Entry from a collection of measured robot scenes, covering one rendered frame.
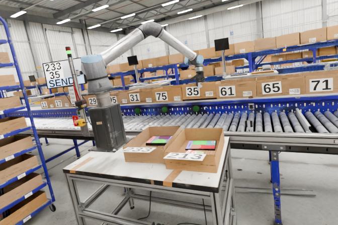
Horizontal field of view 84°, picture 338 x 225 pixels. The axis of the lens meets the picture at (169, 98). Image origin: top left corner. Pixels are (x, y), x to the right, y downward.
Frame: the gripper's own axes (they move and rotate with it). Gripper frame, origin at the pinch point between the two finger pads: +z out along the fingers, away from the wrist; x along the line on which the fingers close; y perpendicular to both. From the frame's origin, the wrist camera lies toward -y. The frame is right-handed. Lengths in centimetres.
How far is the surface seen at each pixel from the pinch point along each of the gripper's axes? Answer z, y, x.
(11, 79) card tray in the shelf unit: -12, -139, -113
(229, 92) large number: 5.5, 33.0, 0.1
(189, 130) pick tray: 36, 15, -73
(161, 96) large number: 4.7, -46.3, -0.2
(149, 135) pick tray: 41, -21, -71
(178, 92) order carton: 0.9, -23.1, -0.8
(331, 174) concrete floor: 92, 122, 45
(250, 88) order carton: 2, 54, 0
